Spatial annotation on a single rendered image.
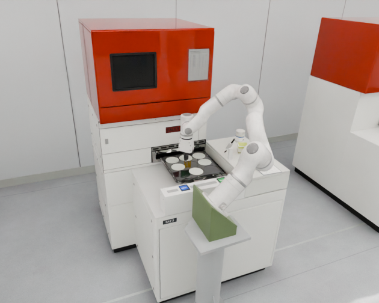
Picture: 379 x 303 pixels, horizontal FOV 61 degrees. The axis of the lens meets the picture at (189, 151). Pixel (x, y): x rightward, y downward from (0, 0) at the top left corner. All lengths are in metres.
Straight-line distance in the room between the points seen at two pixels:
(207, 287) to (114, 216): 0.97
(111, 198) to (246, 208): 1.03
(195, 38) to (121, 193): 1.27
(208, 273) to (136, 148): 1.01
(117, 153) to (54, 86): 1.53
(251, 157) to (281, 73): 3.09
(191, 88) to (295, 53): 2.65
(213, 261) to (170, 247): 0.32
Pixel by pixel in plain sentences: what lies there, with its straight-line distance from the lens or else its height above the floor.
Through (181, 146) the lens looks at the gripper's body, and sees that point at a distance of 2.21.
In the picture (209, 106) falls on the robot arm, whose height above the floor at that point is 1.38.
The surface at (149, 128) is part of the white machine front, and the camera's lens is 2.39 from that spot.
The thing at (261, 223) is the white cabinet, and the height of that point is 0.56.
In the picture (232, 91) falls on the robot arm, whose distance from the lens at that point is 2.06.
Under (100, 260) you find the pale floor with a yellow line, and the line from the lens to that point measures 2.95.
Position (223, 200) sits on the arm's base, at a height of 1.04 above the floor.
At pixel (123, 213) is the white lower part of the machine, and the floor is 0.43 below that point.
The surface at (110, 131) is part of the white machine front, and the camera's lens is 2.33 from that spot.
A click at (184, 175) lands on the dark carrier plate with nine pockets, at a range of 2.24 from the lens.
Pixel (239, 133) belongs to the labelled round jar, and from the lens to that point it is 2.57.
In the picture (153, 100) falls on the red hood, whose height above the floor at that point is 1.35.
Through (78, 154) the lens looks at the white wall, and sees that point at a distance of 4.02.
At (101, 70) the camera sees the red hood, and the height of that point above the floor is 1.58.
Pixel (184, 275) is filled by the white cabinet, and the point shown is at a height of 0.28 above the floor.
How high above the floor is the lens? 2.05
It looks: 27 degrees down
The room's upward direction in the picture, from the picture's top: 2 degrees clockwise
